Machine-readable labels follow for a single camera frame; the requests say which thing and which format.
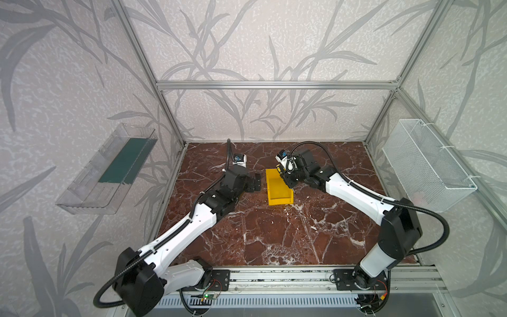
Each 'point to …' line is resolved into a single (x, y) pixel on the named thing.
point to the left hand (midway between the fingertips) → (253, 168)
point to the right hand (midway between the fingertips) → (284, 167)
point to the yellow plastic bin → (278, 191)
